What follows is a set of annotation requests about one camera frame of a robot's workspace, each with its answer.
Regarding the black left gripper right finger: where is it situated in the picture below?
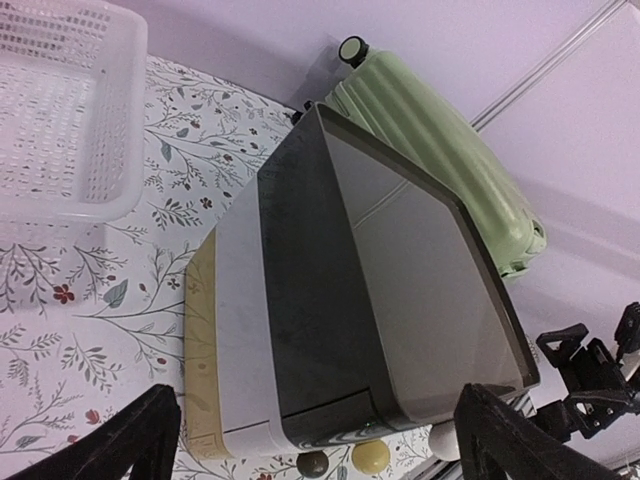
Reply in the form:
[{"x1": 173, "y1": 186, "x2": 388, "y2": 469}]
[{"x1": 454, "y1": 384, "x2": 620, "y2": 480}]

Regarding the drawer cabinet with dark top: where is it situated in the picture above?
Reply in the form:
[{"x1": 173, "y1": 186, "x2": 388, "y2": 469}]
[{"x1": 184, "y1": 105, "x2": 540, "y2": 460}]

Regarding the floral white tablecloth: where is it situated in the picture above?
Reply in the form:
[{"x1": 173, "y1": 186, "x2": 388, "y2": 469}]
[{"x1": 0, "y1": 56, "x2": 438, "y2": 480}]

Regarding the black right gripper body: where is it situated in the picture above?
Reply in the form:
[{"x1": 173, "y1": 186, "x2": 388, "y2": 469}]
[{"x1": 535, "y1": 302, "x2": 639, "y2": 443}]

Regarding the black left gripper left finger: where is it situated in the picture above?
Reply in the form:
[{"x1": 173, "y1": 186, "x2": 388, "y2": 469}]
[{"x1": 11, "y1": 384, "x2": 181, "y2": 480}]

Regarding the green hard-shell suitcase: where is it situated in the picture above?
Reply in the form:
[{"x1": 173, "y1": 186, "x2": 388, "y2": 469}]
[{"x1": 324, "y1": 35, "x2": 547, "y2": 279}]

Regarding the white plastic mesh basket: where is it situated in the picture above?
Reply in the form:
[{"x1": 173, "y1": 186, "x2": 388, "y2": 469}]
[{"x1": 0, "y1": 0, "x2": 149, "y2": 227}]

